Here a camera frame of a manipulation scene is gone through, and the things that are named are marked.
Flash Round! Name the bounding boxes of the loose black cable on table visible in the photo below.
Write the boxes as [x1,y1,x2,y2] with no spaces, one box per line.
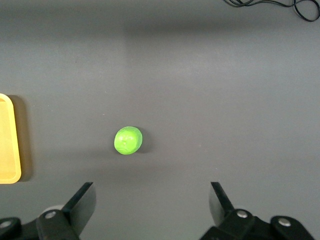
[223,0,320,23]

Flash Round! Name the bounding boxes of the green apple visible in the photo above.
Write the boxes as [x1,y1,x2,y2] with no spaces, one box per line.
[113,126,144,156]

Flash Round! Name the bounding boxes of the yellow plastic tray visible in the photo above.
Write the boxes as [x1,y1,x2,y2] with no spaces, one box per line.
[0,93,22,185]

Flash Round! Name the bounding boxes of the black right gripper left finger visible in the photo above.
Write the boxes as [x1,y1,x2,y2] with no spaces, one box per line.
[0,181,97,240]

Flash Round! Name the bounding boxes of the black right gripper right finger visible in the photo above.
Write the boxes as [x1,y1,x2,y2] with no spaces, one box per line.
[199,181,316,240]

